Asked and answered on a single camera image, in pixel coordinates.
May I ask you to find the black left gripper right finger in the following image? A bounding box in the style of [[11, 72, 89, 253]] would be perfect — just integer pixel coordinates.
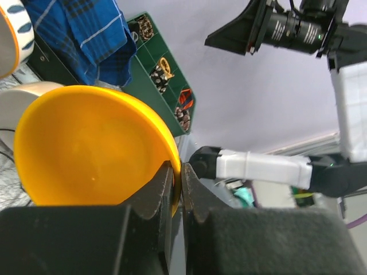
[[182, 163, 361, 274]]

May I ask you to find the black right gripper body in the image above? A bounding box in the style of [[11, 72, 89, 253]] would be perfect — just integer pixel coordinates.
[[247, 1, 272, 55]]

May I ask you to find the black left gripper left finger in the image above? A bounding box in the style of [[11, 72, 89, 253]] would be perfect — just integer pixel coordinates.
[[1, 162, 173, 274]]

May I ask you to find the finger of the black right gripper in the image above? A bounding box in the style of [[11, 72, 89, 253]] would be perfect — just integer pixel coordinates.
[[204, 1, 260, 55]]

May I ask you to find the orange ceramic bowl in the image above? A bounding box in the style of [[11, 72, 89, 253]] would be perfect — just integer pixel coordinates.
[[14, 85, 181, 211]]

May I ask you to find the white ceramic bowl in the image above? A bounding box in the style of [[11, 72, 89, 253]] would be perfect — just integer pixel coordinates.
[[1, 81, 64, 155]]

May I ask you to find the white bowl with blue leaves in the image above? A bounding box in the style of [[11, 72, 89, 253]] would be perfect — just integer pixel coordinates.
[[1, 0, 34, 78]]

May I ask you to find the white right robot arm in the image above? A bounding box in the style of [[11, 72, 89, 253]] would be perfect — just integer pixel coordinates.
[[186, 1, 337, 152]]

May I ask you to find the yellow black rolled tie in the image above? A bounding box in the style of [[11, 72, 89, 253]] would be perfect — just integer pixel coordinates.
[[158, 57, 175, 79]]

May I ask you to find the orange navy striped rolled tie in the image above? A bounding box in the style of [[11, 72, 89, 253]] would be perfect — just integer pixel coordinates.
[[178, 88, 194, 109]]

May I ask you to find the black white spotted rolled tie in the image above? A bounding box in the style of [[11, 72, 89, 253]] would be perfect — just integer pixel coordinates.
[[150, 65, 168, 94]]

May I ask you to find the green compartment tray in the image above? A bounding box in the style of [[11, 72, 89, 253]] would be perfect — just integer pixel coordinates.
[[122, 12, 196, 137]]

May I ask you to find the brown floral rolled tie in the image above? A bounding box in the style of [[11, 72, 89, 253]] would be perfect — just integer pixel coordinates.
[[136, 15, 154, 41]]

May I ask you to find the pink floral rolled tie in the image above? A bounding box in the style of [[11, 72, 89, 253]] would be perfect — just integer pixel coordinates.
[[174, 107, 191, 132]]

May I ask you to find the blue plaid shirt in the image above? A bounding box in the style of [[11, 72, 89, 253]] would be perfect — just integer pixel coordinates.
[[23, 0, 137, 87]]

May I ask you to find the black wire dish rack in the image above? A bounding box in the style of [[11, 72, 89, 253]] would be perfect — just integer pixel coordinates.
[[13, 34, 79, 86]]

